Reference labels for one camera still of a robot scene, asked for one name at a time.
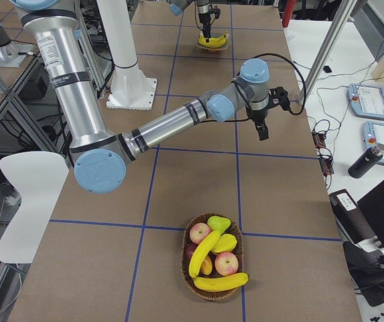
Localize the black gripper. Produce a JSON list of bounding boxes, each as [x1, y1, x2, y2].
[[247, 106, 269, 140], [197, 5, 214, 42]]

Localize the yellow banana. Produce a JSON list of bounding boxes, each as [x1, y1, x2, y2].
[[198, 34, 206, 44], [193, 272, 249, 292], [188, 231, 221, 278], [198, 32, 229, 49]]

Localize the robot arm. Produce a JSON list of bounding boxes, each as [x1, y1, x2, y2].
[[14, 1, 269, 194], [168, 0, 220, 44]]

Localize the grey square plate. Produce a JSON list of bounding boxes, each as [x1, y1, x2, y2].
[[197, 32, 229, 52]]

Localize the woven fruit basket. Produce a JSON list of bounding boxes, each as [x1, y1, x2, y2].
[[180, 213, 249, 301]]

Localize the red cylinder object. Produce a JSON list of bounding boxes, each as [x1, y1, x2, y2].
[[281, 0, 296, 28]]

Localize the small black puck device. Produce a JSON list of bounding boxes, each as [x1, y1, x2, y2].
[[323, 65, 332, 73]]

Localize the green pear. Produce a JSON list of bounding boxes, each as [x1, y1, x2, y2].
[[206, 215, 231, 234]]

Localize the black water bottle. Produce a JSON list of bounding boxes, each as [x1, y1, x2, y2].
[[348, 143, 384, 178]]

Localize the far teach pendant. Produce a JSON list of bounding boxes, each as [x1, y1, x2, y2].
[[347, 83, 384, 121]]

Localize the yellow mango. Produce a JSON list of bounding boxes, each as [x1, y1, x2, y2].
[[211, 233, 237, 254]]

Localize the black label printer box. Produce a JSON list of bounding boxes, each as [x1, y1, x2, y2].
[[329, 189, 376, 244]]

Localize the dark red apple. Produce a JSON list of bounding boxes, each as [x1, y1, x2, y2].
[[186, 244, 197, 261]]

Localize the small orange fruit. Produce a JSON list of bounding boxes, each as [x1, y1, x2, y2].
[[200, 255, 213, 276]]

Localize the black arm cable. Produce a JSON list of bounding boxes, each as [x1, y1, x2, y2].
[[231, 53, 308, 122]]

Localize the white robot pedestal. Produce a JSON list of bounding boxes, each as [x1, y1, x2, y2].
[[97, 0, 157, 110]]

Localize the aluminium frame post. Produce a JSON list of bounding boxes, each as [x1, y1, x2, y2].
[[298, 0, 357, 106]]

